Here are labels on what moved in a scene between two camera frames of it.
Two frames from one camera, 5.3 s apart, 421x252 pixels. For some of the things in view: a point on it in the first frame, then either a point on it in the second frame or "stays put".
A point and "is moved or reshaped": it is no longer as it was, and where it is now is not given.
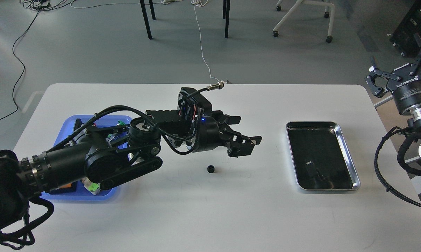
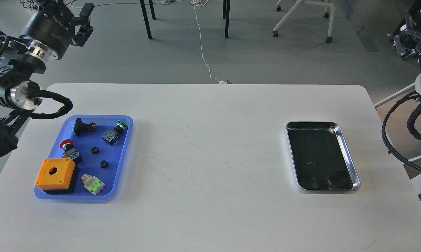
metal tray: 321,158 stays put
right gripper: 410,85 to 406,41
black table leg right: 226,8 stays put
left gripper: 211,135 to 50,31
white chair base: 329,39 stays put
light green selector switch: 94,188 stays put
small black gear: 211,169 is moved or reshaped
